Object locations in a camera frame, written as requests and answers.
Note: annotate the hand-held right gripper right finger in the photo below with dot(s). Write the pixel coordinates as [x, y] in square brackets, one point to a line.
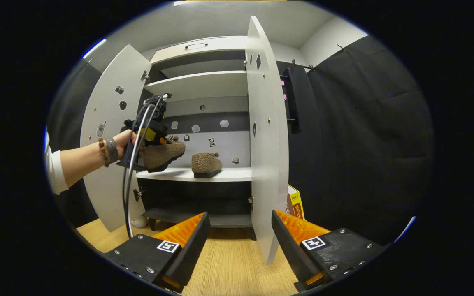
[288, 246]

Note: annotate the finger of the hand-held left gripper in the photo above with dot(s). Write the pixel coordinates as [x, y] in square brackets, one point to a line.
[163, 141]

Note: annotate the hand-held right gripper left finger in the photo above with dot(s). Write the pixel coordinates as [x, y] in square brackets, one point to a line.
[189, 246]

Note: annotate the brown fuzzy shoe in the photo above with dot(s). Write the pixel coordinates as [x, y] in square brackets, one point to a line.
[206, 163]
[161, 156]

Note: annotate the white shoe cabinet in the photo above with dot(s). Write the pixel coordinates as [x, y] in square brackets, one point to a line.
[198, 84]

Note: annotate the white cabinet door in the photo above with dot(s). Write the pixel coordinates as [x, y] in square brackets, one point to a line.
[268, 164]
[109, 82]

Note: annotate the yellow red book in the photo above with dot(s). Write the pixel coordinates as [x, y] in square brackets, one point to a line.
[296, 201]

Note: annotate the grey wristband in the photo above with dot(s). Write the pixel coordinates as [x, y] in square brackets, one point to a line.
[112, 150]

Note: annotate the black backdrop cloth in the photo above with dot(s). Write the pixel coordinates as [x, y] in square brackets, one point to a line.
[364, 144]
[72, 107]

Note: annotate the ceiling light panel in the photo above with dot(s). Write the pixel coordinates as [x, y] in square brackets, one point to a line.
[184, 2]
[94, 48]

